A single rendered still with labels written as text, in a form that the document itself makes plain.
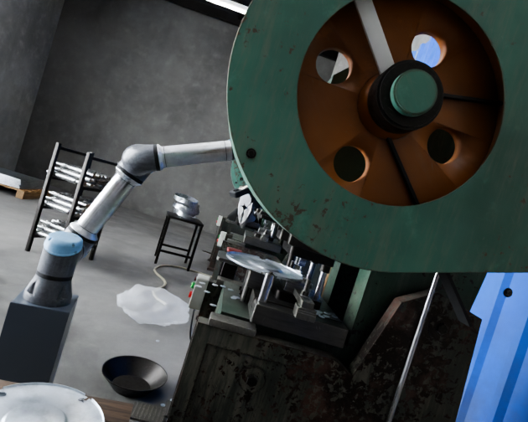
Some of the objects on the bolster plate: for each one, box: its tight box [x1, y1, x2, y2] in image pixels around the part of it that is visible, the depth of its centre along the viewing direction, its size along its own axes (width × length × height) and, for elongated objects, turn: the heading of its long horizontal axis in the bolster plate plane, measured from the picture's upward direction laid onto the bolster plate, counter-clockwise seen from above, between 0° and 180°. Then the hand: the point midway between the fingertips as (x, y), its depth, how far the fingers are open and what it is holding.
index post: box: [258, 271, 275, 303], centre depth 117 cm, size 3×3×10 cm
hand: (240, 224), depth 159 cm, fingers closed
